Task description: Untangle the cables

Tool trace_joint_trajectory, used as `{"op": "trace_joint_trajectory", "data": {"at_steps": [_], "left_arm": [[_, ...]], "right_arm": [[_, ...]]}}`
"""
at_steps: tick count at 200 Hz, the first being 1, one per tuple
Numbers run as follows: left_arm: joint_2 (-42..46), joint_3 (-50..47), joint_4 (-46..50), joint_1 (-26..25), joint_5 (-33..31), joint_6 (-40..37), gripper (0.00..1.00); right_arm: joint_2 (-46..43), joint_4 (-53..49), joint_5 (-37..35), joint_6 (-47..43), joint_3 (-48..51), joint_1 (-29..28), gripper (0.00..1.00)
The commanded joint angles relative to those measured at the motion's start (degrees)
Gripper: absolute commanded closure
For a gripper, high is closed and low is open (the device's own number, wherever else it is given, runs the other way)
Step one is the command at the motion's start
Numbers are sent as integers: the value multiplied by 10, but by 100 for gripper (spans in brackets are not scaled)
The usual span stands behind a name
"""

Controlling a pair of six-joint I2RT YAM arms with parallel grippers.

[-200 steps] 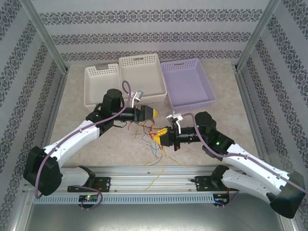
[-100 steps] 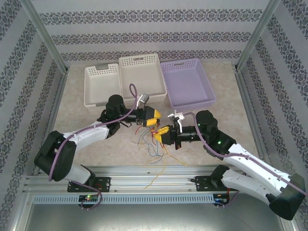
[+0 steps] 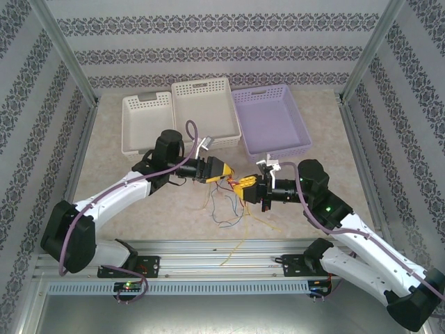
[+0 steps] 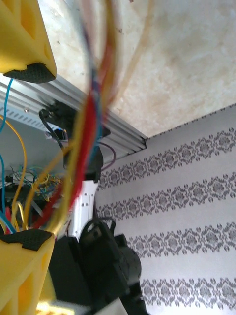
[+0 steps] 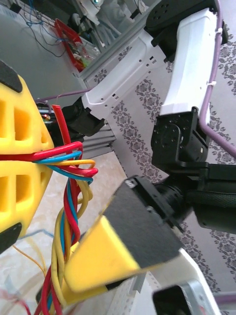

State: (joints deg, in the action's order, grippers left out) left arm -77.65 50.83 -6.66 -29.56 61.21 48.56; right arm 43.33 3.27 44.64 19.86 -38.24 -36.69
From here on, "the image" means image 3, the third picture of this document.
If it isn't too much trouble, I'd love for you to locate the small white perforated basket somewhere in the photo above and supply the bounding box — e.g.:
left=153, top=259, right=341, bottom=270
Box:
left=120, top=90, right=176, bottom=163

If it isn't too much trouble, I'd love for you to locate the large white perforated basket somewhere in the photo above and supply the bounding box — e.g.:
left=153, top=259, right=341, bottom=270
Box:
left=171, top=77, right=243, bottom=150

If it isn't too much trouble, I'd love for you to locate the purple perforated basket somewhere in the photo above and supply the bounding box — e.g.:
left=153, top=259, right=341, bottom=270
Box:
left=230, top=84, right=313, bottom=164

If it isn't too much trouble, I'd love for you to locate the right controller board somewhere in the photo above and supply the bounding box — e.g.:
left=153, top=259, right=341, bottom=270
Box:
left=308, top=279, right=334, bottom=296

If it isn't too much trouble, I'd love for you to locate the controller board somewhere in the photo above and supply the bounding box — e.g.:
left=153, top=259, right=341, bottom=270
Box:
left=113, top=281, right=144, bottom=292
left=308, top=279, right=334, bottom=296

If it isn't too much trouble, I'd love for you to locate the grey sheet metal panel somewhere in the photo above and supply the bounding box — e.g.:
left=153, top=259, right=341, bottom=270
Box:
left=20, top=292, right=435, bottom=334

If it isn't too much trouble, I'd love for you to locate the left controller board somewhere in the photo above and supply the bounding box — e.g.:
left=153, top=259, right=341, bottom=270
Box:
left=113, top=281, right=144, bottom=292

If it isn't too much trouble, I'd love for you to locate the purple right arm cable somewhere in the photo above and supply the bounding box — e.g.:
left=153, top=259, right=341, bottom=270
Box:
left=277, top=161, right=445, bottom=303

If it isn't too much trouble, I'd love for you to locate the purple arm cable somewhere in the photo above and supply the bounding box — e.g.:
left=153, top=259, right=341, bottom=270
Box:
left=58, top=120, right=201, bottom=306
left=277, top=161, right=445, bottom=303

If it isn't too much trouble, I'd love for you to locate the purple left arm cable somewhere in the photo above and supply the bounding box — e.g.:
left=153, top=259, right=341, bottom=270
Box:
left=58, top=120, right=201, bottom=306

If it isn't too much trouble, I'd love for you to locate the aluminium side rail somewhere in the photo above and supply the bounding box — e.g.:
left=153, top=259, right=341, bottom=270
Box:
left=47, top=102, right=100, bottom=255
left=339, top=100, right=396, bottom=250

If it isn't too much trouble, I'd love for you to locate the aluminium rail base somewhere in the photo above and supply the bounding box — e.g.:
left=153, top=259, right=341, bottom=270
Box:
left=33, top=238, right=407, bottom=281

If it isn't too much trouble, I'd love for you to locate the slotted grey cable duct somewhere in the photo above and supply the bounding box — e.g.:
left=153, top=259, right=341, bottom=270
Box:
left=47, top=280, right=311, bottom=296

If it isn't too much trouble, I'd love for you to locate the aluminium frame post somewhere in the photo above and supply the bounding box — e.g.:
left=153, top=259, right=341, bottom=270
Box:
left=341, top=0, right=407, bottom=102
left=26, top=0, right=100, bottom=106

